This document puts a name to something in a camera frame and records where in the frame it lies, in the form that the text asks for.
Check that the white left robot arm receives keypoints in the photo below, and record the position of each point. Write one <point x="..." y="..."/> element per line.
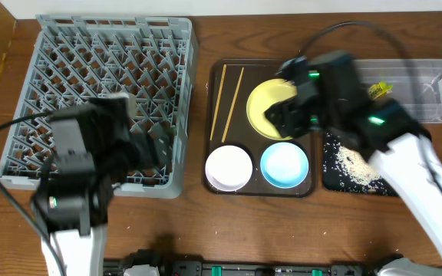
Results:
<point x="95" y="151"/>

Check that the grey dishwasher rack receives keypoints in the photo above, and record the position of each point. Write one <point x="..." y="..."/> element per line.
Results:
<point x="76" y="58"/>

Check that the wooden chopstick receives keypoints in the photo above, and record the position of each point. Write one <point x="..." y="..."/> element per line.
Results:
<point x="232" y="106"/>
<point x="215" y="113"/>

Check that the black waste tray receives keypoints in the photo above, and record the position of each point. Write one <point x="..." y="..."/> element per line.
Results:
<point x="344" y="168"/>

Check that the pile of rice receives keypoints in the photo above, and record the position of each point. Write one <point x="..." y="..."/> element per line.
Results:
<point x="355" y="166"/>

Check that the green orange snack wrapper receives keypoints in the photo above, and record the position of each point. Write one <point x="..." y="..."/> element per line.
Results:
<point x="379" y="90"/>

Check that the dark brown serving tray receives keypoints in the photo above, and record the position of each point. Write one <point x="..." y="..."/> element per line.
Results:
<point x="242" y="134"/>

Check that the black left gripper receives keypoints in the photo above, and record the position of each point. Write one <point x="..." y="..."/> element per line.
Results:
<point x="144" y="146"/>

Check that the light blue bowl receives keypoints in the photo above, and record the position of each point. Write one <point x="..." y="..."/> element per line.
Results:
<point x="284" y="165"/>

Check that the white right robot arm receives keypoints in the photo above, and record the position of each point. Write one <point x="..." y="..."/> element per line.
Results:
<point x="399" y="148"/>

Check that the black equipment rail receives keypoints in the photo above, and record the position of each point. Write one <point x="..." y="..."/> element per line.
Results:
<point x="150" y="262"/>

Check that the yellow round plate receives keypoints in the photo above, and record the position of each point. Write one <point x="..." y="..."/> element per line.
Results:
<point x="261" y="99"/>

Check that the pink small bowl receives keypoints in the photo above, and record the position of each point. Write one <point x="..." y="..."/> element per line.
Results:
<point x="228" y="168"/>

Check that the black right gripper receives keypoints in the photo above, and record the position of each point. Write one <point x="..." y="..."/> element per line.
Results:
<point x="295" y="111"/>

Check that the clear plastic waste bin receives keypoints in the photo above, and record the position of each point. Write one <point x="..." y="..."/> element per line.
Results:
<point x="426" y="106"/>

